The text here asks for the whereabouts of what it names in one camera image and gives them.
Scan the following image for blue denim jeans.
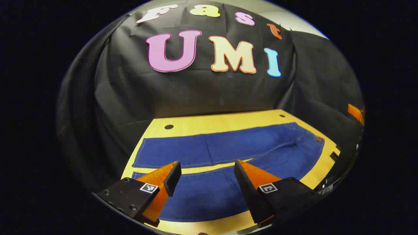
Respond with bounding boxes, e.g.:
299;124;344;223
131;122;326;223

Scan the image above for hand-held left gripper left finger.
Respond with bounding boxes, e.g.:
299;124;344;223
94;161;182;228

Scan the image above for black backdrop cloth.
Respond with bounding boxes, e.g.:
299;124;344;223
56;0;364;193

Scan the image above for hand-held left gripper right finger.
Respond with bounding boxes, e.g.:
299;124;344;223
233;159;322;228

